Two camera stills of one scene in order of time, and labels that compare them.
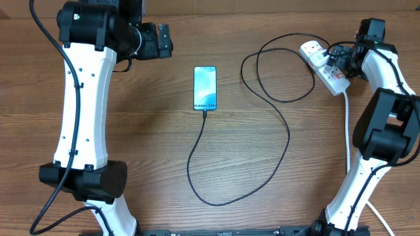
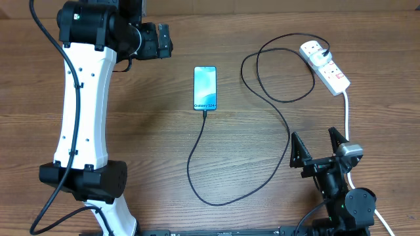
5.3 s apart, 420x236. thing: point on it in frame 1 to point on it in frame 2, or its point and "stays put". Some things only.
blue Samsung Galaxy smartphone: (205, 85) stays put
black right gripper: (337, 59) to (300, 155)
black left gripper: (153, 50) stays put
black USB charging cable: (268, 99) stays put
